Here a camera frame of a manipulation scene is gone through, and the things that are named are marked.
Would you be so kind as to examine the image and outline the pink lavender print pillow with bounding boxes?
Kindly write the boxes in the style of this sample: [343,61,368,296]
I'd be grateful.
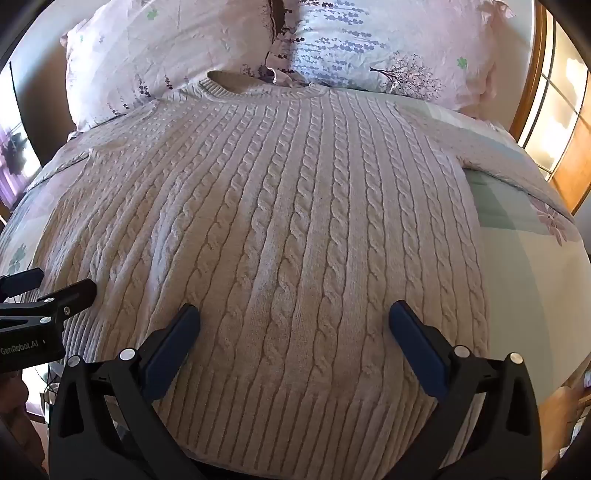
[270,0,517,121]

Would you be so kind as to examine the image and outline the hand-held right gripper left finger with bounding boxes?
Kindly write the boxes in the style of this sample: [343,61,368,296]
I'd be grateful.
[48,304,202,480]

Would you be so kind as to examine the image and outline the beige cable-knit sweater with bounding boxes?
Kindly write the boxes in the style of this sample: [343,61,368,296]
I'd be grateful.
[25,71,583,476]

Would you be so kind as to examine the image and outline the pink floral pillow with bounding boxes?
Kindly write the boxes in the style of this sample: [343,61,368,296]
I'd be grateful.
[61,0,289,132]

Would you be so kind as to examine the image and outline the window with grid frame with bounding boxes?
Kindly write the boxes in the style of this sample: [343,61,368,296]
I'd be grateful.
[517,11,591,178]

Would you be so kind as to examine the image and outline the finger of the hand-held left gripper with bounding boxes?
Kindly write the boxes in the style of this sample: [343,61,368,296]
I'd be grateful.
[0,268,45,299]
[0,279,98,324]

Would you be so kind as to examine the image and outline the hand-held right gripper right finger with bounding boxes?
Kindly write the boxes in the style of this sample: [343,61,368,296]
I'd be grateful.
[389,300,544,480]

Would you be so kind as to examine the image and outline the wooden framed window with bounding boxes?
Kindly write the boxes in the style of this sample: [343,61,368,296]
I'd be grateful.
[510,0,591,215]

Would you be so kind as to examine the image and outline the floral patchwork bed sheet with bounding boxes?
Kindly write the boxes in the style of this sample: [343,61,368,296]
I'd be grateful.
[0,99,589,388]

